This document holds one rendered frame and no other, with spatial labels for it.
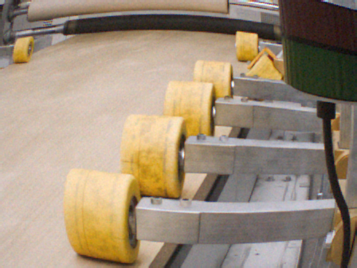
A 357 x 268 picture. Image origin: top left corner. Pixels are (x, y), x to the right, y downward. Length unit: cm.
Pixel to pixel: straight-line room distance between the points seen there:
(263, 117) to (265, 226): 50
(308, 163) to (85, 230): 33
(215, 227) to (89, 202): 10
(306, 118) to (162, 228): 51
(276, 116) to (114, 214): 53
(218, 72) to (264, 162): 50
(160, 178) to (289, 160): 13
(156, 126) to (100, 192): 26
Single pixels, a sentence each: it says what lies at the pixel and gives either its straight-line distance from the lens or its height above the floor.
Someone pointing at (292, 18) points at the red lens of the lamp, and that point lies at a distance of 37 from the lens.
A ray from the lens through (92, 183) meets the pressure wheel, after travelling 71.
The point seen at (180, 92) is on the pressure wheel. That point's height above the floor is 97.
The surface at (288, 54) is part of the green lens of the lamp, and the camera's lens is 38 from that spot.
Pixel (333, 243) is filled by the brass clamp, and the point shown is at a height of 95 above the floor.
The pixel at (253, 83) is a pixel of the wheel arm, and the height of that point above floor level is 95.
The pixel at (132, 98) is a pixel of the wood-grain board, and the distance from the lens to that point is 157.
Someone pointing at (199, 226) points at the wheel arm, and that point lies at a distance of 70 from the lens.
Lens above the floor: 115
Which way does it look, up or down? 11 degrees down
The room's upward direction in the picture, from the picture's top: 2 degrees clockwise
